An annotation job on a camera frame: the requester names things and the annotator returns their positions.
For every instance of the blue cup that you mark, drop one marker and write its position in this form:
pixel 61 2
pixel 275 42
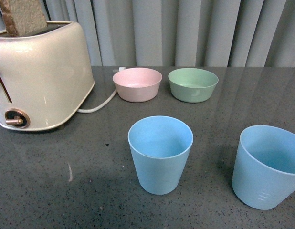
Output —
pixel 264 169
pixel 160 146

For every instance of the cream white toaster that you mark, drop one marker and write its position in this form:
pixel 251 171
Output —
pixel 44 78

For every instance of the grey pleated curtain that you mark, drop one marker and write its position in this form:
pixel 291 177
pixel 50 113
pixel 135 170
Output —
pixel 213 33

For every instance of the pink bowl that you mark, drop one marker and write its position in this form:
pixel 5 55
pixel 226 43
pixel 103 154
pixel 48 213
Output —
pixel 137 84

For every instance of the green bowl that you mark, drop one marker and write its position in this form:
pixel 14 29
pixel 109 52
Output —
pixel 192 85

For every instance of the brown bread slice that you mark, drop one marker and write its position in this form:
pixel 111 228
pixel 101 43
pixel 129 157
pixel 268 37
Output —
pixel 22 17

